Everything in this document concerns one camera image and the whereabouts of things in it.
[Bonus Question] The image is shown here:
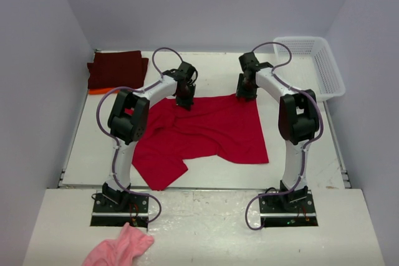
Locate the white plastic basket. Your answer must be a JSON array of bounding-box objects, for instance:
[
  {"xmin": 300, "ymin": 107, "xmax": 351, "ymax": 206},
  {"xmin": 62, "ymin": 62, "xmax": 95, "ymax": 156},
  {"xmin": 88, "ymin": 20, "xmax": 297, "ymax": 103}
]
[{"xmin": 274, "ymin": 36, "xmax": 346, "ymax": 102}]

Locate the orange folded t-shirt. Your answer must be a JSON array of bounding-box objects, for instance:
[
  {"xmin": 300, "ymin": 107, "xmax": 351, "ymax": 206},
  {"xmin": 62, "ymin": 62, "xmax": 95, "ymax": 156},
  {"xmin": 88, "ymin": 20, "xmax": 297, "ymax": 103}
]
[{"xmin": 88, "ymin": 88, "xmax": 113, "ymax": 95}]

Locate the pink cloth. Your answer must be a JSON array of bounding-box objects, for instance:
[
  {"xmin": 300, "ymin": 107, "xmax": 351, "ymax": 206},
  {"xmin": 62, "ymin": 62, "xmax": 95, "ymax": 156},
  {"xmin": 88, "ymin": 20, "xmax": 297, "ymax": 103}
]
[{"xmin": 82, "ymin": 222, "xmax": 155, "ymax": 265}]

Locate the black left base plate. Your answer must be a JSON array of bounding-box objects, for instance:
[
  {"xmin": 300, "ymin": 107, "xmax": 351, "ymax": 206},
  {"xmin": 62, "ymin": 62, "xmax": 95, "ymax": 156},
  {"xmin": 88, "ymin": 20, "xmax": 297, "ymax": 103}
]
[{"xmin": 90, "ymin": 192, "xmax": 149, "ymax": 228}]

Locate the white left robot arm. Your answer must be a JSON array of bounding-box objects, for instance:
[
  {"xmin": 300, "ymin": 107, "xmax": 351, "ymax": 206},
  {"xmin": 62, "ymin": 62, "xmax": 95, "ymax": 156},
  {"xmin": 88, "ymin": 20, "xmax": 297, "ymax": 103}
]
[{"xmin": 102, "ymin": 62, "xmax": 198, "ymax": 212}]

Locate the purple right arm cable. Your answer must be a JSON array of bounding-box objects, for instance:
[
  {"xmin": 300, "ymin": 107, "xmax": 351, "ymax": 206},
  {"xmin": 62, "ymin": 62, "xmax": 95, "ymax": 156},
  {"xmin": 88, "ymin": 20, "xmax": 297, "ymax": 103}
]
[{"xmin": 245, "ymin": 41, "xmax": 325, "ymax": 232}]

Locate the red t-shirt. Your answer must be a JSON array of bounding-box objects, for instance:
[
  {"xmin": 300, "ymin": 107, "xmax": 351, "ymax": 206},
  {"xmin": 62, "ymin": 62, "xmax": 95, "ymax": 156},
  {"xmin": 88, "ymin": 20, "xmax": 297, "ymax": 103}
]
[{"xmin": 132, "ymin": 95, "xmax": 269, "ymax": 191}]

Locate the dark maroon folded t-shirt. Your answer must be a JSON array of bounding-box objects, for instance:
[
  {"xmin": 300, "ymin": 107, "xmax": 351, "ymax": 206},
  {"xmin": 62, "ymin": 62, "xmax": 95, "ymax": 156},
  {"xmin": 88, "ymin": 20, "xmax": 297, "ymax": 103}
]
[{"xmin": 87, "ymin": 50, "xmax": 149, "ymax": 90}]

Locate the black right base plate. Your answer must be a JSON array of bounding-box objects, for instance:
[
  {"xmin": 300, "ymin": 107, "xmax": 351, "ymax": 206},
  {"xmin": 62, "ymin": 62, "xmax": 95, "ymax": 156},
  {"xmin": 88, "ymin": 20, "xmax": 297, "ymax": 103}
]
[{"xmin": 259, "ymin": 191, "xmax": 319, "ymax": 228}]

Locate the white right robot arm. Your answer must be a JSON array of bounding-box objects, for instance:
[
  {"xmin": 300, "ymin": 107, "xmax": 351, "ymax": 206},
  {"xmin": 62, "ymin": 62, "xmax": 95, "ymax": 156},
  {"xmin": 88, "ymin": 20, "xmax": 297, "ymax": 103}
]
[{"xmin": 236, "ymin": 52, "xmax": 324, "ymax": 212}]

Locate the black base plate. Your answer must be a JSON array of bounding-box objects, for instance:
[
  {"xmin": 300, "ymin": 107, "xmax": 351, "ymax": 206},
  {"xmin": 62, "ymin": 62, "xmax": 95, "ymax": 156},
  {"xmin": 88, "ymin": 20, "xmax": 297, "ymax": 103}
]
[
  {"xmin": 90, "ymin": 192, "xmax": 149, "ymax": 228},
  {"xmin": 259, "ymin": 191, "xmax": 319, "ymax": 228}
]

